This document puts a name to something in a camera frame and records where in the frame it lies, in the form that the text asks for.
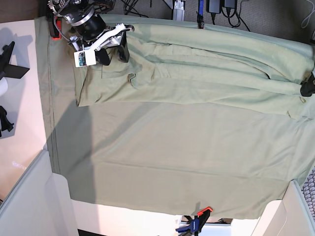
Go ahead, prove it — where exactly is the orange black clamp left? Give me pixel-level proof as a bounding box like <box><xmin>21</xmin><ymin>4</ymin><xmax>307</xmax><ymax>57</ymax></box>
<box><xmin>47</xmin><ymin>13</ymin><xmax>61</xmax><ymax>40</ymax></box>

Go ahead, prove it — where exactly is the silver aluminium post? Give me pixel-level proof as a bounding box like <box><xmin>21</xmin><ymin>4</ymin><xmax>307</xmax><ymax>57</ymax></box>
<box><xmin>173</xmin><ymin>0</ymin><xmax>185</xmax><ymax>21</ymax></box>

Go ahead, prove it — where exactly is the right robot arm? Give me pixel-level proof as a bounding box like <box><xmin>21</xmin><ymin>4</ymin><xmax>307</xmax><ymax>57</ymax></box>
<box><xmin>47</xmin><ymin>0</ymin><xmax>134</xmax><ymax>68</ymax></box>

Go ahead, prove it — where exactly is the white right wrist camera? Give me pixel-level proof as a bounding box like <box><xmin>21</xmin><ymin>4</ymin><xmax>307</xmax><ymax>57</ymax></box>
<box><xmin>74</xmin><ymin>49</ymin><xmax>96</xmax><ymax>68</ymax></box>

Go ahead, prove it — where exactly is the light green T-shirt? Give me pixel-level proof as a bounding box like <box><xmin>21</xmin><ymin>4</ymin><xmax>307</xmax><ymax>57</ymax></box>
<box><xmin>74</xmin><ymin>24</ymin><xmax>314</xmax><ymax>118</ymax></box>

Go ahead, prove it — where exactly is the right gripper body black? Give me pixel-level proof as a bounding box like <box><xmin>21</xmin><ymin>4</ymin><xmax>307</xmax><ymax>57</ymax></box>
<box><xmin>64</xmin><ymin>8</ymin><xmax>134</xmax><ymax>51</ymax></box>

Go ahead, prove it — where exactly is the green table cloth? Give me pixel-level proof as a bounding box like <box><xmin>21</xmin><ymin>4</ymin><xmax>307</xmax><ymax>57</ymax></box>
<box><xmin>35</xmin><ymin>15</ymin><xmax>315</xmax><ymax>219</ymax></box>

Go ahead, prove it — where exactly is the black stand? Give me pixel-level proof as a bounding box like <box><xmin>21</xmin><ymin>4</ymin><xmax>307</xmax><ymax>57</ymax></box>
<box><xmin>0</xmin><ymin>106</ymin><xmax>14</xmax><ymax>137</ymax></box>
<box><xmin>0</xmin><ymin>41</ymin><xmax>29</xmax><ymax>80</ymax></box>

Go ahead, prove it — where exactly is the black stand lower left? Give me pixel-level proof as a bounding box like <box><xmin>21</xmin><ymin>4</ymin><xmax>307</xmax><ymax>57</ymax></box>
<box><xmin>0</xmin><ymin>106</ymin><xmax>14</xmax><ymax>137</ymax></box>

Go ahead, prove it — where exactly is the black stand upper left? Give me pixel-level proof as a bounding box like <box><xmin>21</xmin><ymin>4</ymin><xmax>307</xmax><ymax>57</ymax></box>
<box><xmin>0</xmin><ymin>41</ymin><xmax>29</xmax><ymax>80</ymax></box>

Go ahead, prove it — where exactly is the blue orange clamp bottom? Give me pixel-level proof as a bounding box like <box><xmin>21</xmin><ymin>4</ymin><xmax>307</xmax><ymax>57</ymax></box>
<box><xmin>175</xmin><ymin>207</ymin><xmax>213</xmax><ymax>236</ymax></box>

